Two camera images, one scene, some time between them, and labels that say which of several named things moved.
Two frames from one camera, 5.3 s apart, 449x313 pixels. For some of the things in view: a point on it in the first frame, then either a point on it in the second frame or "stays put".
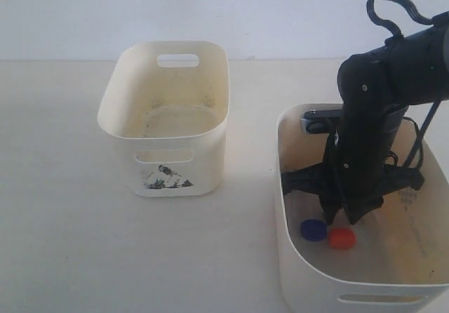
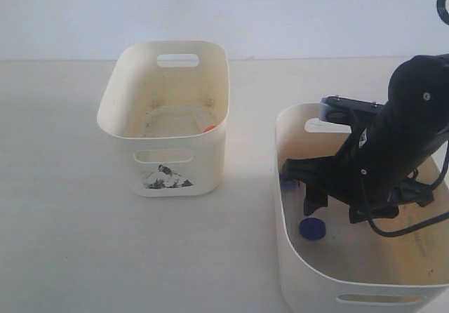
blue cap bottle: (313, 230) stays put
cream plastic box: (170, 101) stays put
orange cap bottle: (342, 238) → (208, 128)
